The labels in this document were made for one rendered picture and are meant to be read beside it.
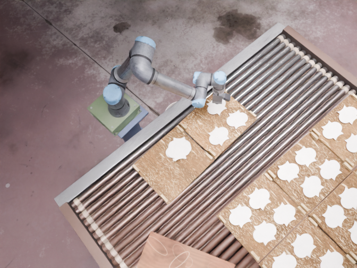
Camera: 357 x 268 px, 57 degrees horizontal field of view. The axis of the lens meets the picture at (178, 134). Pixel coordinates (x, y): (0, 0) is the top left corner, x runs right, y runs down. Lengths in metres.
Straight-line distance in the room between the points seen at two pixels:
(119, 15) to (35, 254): 2.67
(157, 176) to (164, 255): 0.49
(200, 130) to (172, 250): 0.79
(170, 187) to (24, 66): 2.51
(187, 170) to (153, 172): 0.22
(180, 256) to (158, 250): 0.13
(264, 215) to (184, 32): 2.40
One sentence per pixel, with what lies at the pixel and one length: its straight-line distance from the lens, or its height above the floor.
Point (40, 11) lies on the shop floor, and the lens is 4.47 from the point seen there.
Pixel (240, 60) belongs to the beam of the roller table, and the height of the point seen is 0.92.
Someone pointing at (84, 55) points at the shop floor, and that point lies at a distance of 3.87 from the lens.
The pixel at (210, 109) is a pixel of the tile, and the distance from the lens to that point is 2.25.
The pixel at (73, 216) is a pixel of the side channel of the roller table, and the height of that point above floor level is 0.95.
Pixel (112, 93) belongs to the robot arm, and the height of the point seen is 1.19.
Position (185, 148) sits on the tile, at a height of 0.98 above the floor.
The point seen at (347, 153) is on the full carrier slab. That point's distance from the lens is 2.34.
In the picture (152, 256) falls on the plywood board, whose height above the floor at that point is 1.04.
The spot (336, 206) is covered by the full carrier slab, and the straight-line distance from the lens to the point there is 2.21.
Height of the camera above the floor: 2.96
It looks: 68 degrees down
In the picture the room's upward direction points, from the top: 8 degrees counter-clockwise
